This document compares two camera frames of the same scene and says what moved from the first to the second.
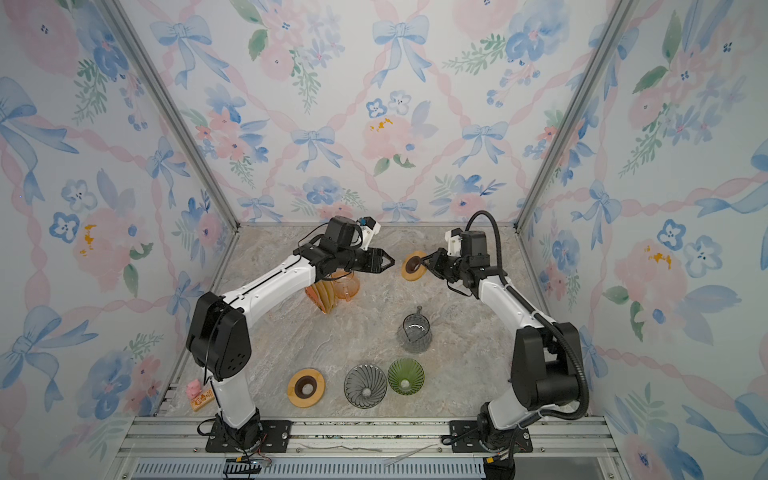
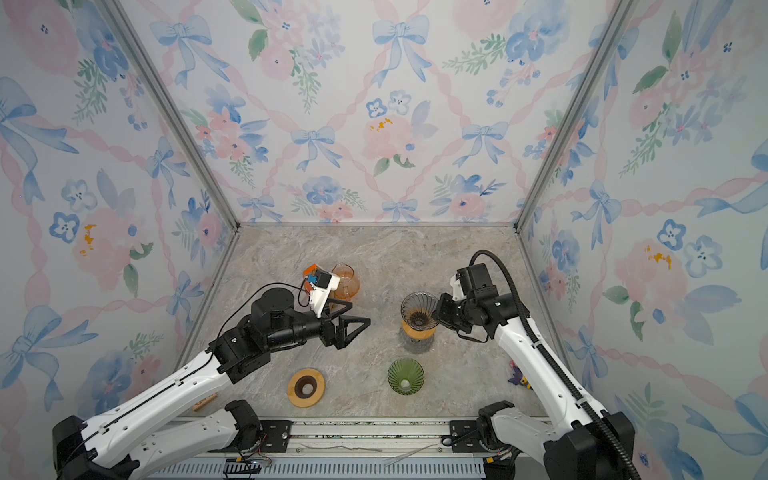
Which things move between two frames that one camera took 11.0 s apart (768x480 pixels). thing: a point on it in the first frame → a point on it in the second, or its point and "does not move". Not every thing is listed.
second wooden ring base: (296, 383) does not move
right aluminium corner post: (620, 16) does not move
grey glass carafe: (417, 334) does not move
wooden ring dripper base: (412, 268) → (419, 334)
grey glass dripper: (365, 386) → (417, 309)
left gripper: (377, 260) → (339, 337)
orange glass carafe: (346, 287) does not move
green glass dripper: (406, 376) does not move
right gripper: (436, 268) → (442, 313)
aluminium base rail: (173, 448) does not move
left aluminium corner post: (122, 19) does not move
